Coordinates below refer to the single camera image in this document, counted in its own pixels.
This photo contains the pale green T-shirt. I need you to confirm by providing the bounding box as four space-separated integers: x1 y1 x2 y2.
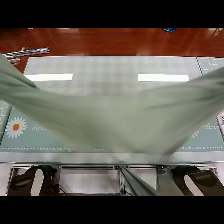
0 54 224 156

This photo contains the silver frame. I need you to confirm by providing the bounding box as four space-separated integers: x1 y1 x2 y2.
0 151 224 197

